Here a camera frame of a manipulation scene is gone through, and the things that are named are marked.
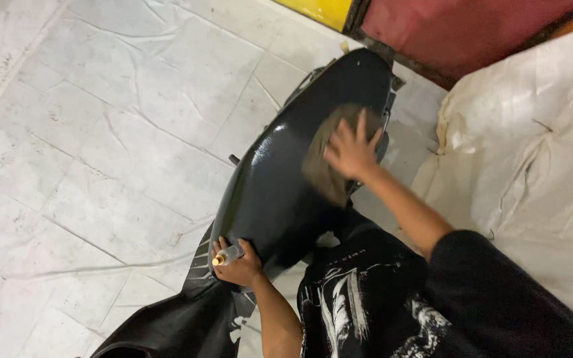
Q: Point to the person's right hand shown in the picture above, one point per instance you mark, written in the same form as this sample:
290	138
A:
350	151

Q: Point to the person's left hand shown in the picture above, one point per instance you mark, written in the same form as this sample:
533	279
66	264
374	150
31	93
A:
239	268

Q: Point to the person's right fingers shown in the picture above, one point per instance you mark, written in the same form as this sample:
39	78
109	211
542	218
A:
353	134

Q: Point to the grey polishing cloth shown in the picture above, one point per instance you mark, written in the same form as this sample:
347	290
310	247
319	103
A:
327	159

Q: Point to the small clear bottle gold cap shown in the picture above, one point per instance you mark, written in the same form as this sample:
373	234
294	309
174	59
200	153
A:
228	255

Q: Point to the black scooter seat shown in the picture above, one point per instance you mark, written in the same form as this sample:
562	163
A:
291	174

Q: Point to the white cloth covered heap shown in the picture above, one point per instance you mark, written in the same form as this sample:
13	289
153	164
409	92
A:
525	164

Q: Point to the person's black printed shirt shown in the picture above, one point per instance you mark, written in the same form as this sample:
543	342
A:
445	303

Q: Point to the black scooter body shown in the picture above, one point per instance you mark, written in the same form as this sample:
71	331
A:
187	318

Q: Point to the yellow and red wall panel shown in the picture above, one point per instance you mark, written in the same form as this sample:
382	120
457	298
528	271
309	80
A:
445	30

